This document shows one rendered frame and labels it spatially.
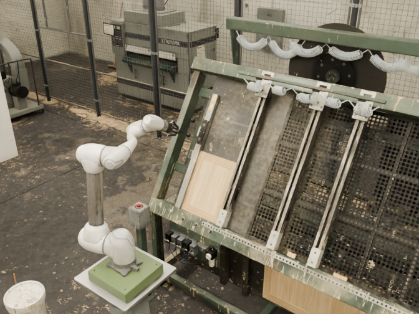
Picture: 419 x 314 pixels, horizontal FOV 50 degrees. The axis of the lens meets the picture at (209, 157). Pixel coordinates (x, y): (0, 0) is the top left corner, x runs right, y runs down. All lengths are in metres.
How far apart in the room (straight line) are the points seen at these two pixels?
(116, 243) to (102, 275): 0.26
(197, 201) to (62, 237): 1.94
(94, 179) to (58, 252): 1.97
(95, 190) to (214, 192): 0.96
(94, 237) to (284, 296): 1.51
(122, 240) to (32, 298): 1.06
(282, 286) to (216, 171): 1.01
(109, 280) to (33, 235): 2.15
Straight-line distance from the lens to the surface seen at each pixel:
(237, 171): 3.32
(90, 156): 2.85
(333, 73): 3.63
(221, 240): 3.34
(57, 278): 4.49
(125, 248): 3.01
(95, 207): 3.01
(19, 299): 3.85
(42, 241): 5.00
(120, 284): 3.05
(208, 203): 3.45
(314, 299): 3.49
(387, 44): 3.43
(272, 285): 3.63
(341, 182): 3.00
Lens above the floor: 2.86
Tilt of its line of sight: 27 degrees down
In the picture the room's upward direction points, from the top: straight up
